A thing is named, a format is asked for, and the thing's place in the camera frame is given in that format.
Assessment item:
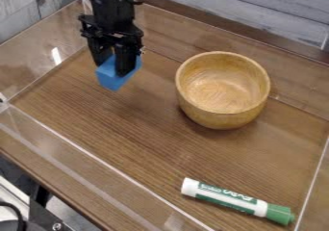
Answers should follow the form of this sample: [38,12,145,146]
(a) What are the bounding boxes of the black cable under table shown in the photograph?
[0,202,27,224]

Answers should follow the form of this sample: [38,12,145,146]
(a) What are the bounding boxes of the green white dry-erase marker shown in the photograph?
[181,177,295,225]

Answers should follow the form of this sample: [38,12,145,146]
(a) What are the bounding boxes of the black metal table bracket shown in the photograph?
[29,186,65,231]

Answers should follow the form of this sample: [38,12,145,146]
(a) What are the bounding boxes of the blue rectangular block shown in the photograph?
[95,56,142,90]

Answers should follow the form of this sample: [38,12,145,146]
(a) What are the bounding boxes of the brown wooden bowl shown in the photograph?
[176,51,272,130]

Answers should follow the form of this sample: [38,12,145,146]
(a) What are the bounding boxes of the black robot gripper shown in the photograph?
[79,0,145,77]

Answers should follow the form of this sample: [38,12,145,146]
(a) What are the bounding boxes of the clear acrylic tray walls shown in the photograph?
[0,0,329,231]

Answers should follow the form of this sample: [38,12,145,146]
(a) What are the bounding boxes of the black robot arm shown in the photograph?
[79,0,145,77]

